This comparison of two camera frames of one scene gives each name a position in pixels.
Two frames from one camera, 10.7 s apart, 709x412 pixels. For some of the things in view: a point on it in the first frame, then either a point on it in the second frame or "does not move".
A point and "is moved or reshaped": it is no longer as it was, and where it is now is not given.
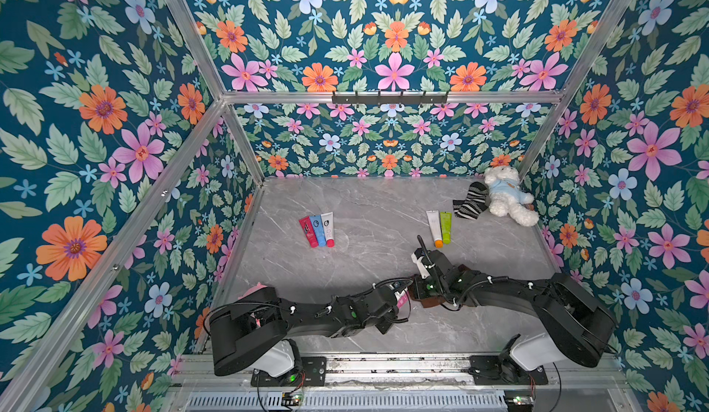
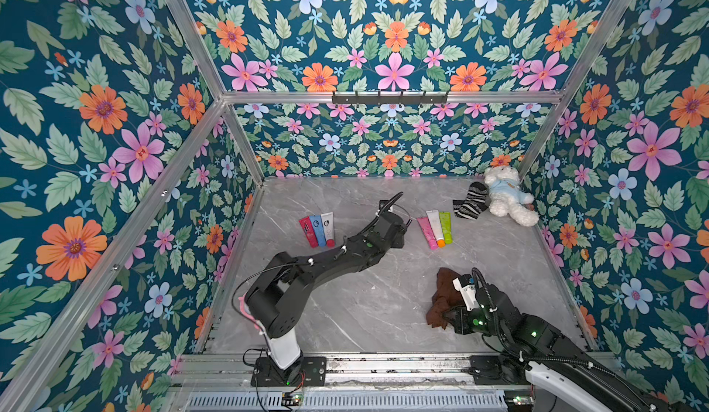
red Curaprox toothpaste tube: x=308 y=228 does not move
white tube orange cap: x=434 y=221 does not move
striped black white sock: x=476 y=201 does not move
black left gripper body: x=384 y=322 -> x=397 y=241
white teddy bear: x=506 y=198 does not move
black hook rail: x=390 y=99 does not move
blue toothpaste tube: x=318 y=228 does not move
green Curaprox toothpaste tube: x=446 y=226 does not move
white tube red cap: x=329 y=227 does not move
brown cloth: x=426 y=302 is moved or reshaped
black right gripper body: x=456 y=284 -> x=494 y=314
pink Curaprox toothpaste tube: x=402 y=297 -> x=428 y=232
